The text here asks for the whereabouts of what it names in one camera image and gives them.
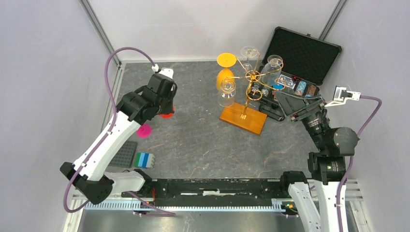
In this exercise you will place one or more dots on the clear textured glass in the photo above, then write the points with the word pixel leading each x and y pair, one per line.
pixel 272 70

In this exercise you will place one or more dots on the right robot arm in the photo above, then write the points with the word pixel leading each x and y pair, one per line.
pixel 327 166

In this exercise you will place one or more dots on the blue playing card deck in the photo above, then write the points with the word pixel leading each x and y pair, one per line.
pixel 286 81

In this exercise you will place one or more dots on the red wine glass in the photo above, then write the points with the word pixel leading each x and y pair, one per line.
pixel 169 115

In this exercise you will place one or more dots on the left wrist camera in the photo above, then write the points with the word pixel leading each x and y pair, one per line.
pixel 168 72

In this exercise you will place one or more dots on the grey lego baseplate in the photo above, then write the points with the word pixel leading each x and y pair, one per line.
pixel 124 158

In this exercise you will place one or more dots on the blue poker chip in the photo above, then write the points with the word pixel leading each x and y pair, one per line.
pixel 278 86

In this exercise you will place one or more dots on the clear glass front left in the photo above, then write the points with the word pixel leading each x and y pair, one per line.
pixel 227 92

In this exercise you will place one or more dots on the yellow wine glass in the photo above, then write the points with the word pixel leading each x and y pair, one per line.
pixel 226 61

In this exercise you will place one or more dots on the clear glass back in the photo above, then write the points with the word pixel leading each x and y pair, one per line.
pixel 249 52

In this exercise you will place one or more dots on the pink wine glass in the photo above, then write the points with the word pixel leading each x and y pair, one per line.
pixel 144 131

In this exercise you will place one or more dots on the green blue lego block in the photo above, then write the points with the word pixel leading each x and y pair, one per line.
pixel 144 160

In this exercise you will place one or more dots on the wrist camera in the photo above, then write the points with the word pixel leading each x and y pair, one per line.
pixel 341 95
pixel 168 72

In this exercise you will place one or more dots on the gold wire glass rack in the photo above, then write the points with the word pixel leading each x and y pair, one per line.
pixel 241 115

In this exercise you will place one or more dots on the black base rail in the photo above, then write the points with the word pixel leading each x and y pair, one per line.
pixel 221 195

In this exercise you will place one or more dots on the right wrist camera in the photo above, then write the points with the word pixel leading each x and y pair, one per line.
pixel 341 95

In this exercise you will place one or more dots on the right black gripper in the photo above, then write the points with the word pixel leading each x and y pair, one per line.
pixel 299 107

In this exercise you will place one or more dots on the black poker chip case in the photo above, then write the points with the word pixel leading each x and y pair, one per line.
pixel 305 58

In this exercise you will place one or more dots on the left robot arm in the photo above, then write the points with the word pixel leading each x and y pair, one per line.
pixel 88 173

